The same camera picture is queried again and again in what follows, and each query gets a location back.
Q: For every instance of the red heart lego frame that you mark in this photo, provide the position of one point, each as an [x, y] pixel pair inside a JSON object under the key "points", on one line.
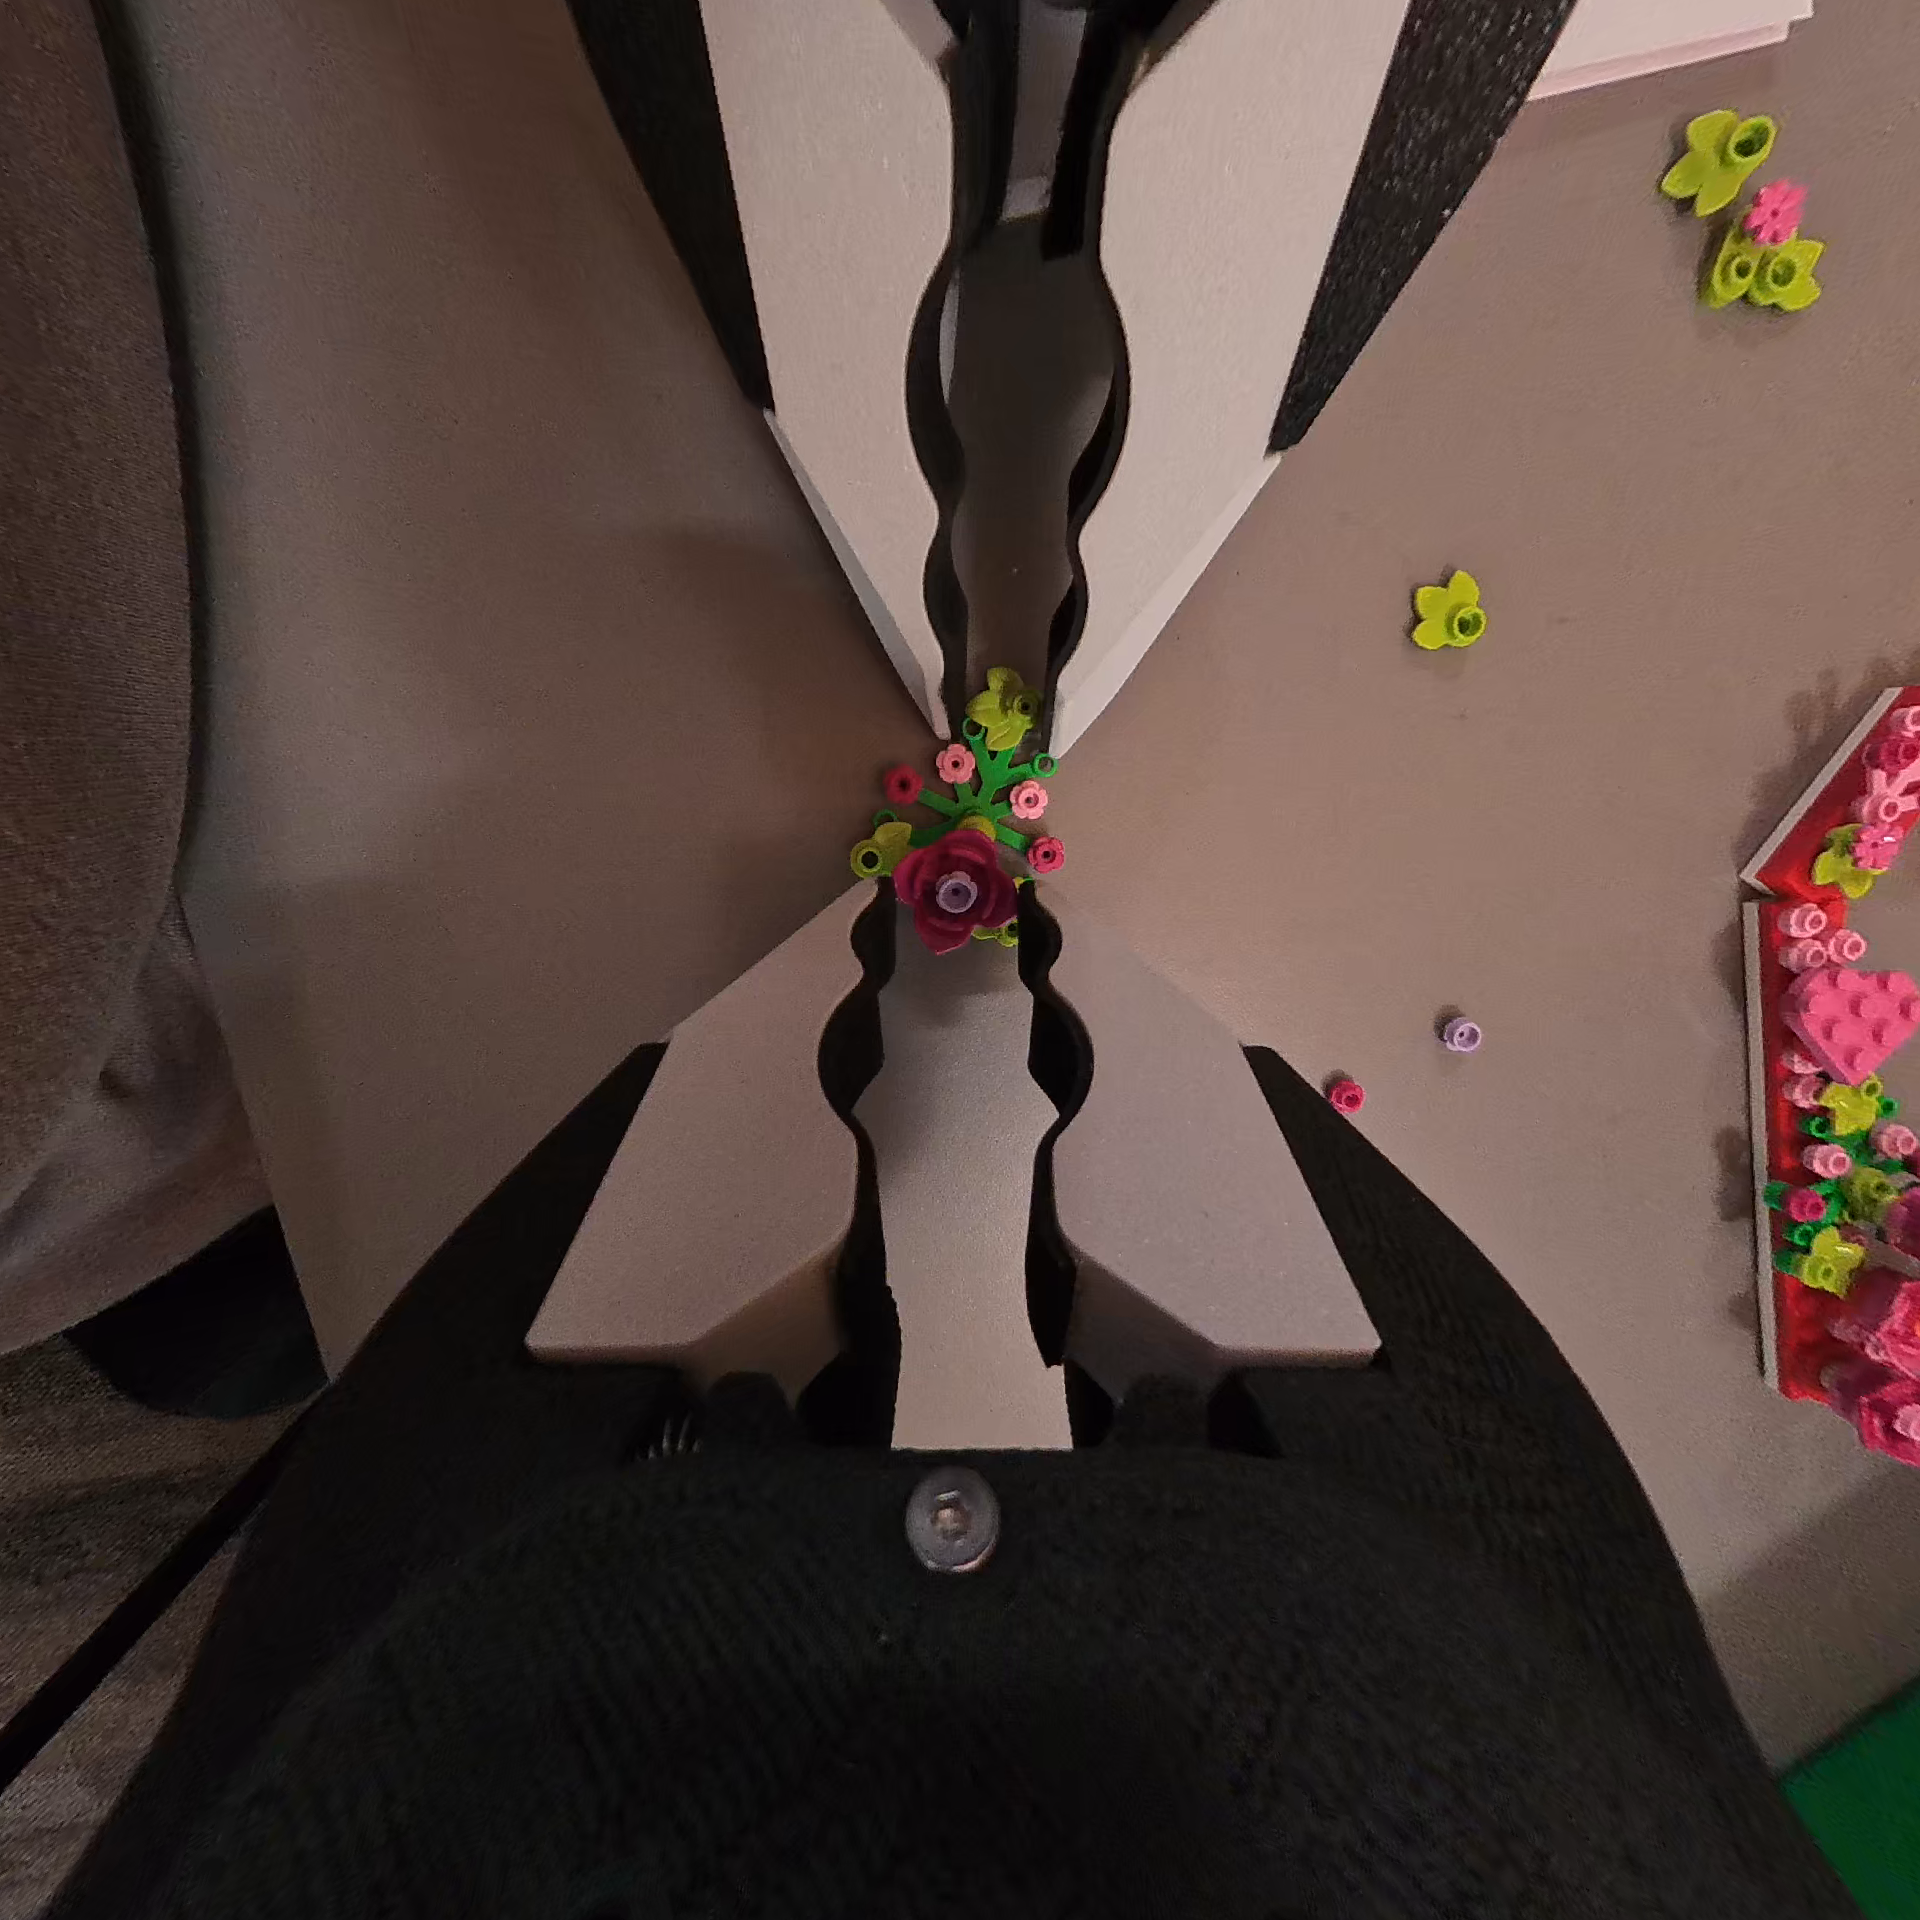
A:
{"points": [[1852, 1020]]}

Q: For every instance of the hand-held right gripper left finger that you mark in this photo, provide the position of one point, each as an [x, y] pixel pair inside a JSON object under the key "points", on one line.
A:
{"points": [[706, 1201]]}

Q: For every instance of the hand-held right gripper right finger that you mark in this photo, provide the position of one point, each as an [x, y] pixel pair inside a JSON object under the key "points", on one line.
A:
{"points": [[1200, 1201]]}

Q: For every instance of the green box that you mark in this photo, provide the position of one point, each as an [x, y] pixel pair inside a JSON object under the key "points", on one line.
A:
{"points": [[1869, 1830]]}

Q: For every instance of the person's grey sweater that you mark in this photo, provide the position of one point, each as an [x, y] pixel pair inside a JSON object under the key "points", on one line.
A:
{"points": [[77, 750]]}

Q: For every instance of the magenta lego rose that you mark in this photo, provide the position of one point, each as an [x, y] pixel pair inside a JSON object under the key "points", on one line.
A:
{"points": [[923, 915]]}

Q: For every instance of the green lego flower stem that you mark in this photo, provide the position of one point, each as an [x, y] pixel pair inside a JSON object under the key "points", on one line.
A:
{"points": [[979, 782]]}

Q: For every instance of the lavender lego stud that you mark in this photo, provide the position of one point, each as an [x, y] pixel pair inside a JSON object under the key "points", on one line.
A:
{"points": [[1460, 1035]]}

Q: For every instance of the small pink lego flower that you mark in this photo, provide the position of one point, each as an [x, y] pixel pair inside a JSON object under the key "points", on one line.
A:
{"points": [[1775, 211]]}

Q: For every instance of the white instruction booklet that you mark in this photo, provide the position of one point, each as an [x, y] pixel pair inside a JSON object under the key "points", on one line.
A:
{"points": [[1682, 37]]}

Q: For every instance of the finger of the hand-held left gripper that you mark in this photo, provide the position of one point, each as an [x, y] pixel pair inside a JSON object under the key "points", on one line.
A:
{"points": [[1215, 271], [839, 224]]}

